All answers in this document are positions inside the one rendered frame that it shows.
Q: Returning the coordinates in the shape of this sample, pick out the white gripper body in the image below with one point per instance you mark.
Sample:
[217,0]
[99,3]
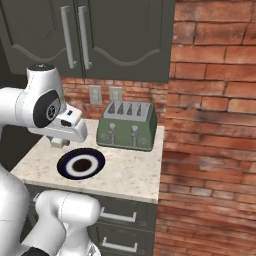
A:
[71,131]

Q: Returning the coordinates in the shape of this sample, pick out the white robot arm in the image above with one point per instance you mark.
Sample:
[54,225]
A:
[20,106]

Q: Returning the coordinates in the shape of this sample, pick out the dark blue white-ringed plate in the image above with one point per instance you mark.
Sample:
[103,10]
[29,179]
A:
[68,165]

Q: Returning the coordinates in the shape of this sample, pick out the green four-slot toaster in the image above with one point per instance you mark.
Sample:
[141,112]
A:
[128,128]

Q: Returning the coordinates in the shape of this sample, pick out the dark grey drawer front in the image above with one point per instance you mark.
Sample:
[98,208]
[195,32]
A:
[146,240]
[143,210]

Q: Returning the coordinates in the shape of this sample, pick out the dark grey cupboard door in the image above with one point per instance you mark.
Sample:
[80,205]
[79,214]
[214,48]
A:
[36,30]
[133,33]

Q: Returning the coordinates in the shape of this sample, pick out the grey wall outlet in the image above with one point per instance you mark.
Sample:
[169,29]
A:
[115,93]
[95,95]

